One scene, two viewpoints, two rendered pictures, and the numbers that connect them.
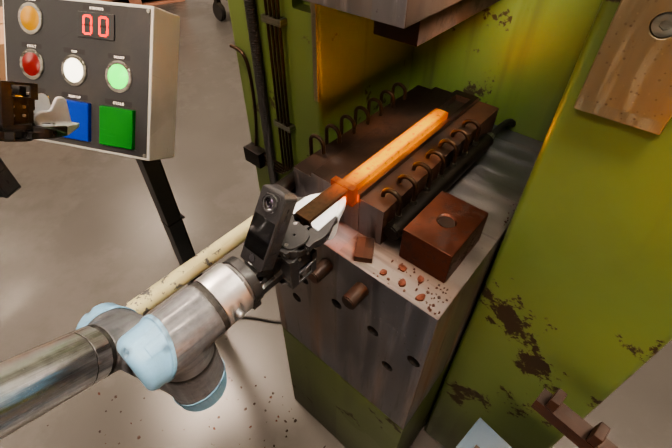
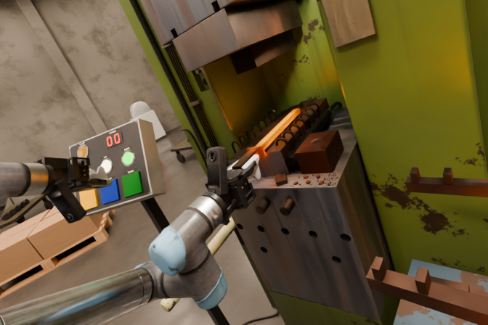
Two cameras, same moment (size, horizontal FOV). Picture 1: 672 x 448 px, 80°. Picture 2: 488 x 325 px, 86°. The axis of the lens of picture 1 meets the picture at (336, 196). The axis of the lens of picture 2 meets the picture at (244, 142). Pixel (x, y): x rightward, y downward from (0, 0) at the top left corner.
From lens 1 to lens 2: 0.27 m
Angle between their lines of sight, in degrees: 25
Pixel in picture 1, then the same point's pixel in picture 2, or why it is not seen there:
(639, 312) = (452, 133)
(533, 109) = not seen: hidden behind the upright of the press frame
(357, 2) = (218, 51)
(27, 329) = not seen: outside the picture
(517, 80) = (328, 82)
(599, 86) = (337, 31)
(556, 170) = (352, 84)
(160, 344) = (172, 236)
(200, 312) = (191, 217)
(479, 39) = (299, 75)
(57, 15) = (95, 144)
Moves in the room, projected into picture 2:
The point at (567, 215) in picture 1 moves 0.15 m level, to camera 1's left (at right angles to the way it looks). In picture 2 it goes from (374, 104) to (319, 128)
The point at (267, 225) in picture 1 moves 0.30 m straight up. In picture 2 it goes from (215, 167) to (152, 38)
